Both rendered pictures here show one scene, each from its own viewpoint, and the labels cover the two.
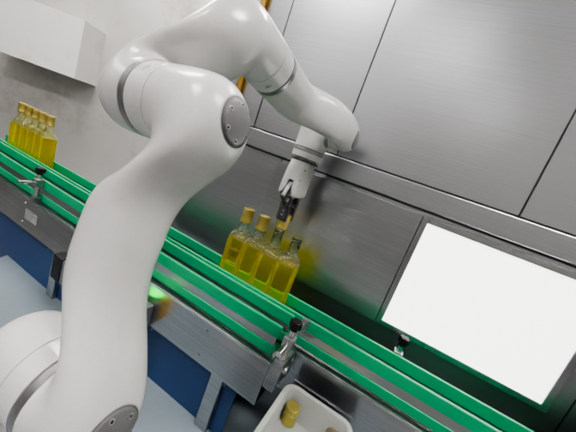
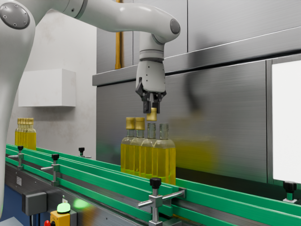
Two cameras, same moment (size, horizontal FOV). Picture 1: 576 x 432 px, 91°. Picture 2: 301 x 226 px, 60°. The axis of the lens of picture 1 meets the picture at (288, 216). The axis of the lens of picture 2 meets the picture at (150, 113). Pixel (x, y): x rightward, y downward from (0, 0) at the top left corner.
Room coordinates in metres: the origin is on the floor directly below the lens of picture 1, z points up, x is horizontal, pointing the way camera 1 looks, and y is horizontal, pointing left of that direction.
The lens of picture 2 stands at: (-0.01, -0.37, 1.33)
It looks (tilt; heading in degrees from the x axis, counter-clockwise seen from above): 1 degrees up; 26
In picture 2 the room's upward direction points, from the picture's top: straight up
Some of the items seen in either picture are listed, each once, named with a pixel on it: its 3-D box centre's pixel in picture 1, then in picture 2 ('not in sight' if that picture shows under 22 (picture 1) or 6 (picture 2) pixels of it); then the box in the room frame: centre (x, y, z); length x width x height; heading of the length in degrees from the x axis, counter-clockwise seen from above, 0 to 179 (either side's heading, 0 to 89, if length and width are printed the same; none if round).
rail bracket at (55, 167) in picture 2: not in sight; (49, 171); (0.77, 0.47, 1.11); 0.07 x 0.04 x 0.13; 159
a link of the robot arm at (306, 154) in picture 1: (307, 155); (152, 57); (0.78, 0.01, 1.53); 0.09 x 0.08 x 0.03; 160
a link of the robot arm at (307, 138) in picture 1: (319, 126); (152, 33); (0.78, 0.00, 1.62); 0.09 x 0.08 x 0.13; 65
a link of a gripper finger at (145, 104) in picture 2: (283, 209); (144, 103); (0.75, 0.02, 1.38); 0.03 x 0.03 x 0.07; 70
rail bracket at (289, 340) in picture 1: (291, 339); (162, 201); (0.60, -0.11, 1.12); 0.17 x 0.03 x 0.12; 159
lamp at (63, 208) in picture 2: not in sight; (63, 207); (0.70, 0.32, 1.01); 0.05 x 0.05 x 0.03
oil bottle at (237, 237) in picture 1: (232, 261); (130, 165); (0.82, 0.11, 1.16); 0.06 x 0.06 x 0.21; 69
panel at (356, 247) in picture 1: (391, 267); (261, 121); (0.79, -0.33, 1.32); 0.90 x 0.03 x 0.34; 69
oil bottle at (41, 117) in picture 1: (39, 143); (27, 138); (1.23, 1.16, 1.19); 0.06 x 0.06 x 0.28; 69
